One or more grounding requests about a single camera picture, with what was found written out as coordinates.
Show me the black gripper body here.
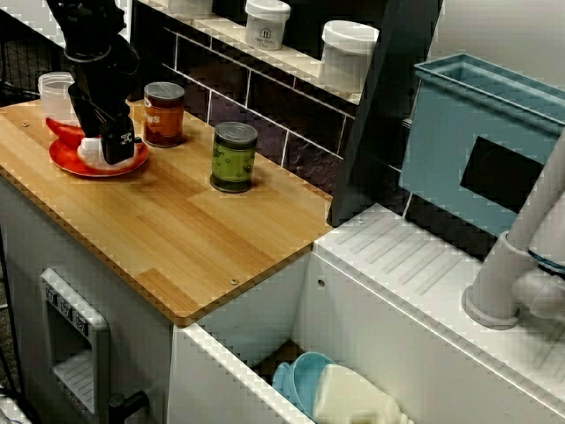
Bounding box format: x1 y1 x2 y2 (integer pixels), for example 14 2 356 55
64 46 132 128

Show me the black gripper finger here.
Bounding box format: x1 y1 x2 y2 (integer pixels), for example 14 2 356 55
99 115 136 165
67 83 102 139

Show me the white toy sushi piece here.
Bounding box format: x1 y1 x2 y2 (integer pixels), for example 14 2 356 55
76 136 107 168

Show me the red toy pepper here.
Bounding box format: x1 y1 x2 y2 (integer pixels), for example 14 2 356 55
45 117 89 147

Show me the orange beans can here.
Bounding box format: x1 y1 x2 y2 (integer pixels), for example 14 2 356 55
142 81 186 149

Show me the green peas can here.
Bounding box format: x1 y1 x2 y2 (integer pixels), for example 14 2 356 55
208 121 260 194

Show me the clear open plastic jar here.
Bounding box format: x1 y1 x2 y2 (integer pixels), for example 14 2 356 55
37 72 79 127

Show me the red plate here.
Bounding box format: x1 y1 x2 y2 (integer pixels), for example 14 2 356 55
48 134 150 178

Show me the white counter cabinet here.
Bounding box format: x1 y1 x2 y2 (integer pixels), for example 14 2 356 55
0 167 173 424

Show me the dark tiled backsplash shelf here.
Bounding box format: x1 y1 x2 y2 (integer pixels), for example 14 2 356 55
126 0 442 229

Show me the small white lidded jar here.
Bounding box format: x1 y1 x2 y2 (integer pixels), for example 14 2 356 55
245 0 291 51

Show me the grey dishwasher panel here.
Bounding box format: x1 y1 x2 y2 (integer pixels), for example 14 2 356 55
39 267 111 419

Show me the large white lidded jar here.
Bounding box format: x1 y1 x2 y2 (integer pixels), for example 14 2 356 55
318 19 380 94

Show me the light blue bowl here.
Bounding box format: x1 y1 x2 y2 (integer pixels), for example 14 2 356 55
271 351 336 419

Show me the teal plastic box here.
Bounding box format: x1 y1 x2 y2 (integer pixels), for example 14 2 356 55
398 53 565 238

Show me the white sink unit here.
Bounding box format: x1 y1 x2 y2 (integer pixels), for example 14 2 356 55
169 202 565 424

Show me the cream toy jug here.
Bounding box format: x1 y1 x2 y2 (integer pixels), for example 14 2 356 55
311 362 414 424

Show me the grey toy faucet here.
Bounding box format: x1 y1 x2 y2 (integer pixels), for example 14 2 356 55
461 127 565 330

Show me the black wire rack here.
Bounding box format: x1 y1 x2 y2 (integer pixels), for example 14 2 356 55
0 12 118 107

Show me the black dishwasher handle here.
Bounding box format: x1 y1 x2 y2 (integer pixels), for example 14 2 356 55
108 389 150 416

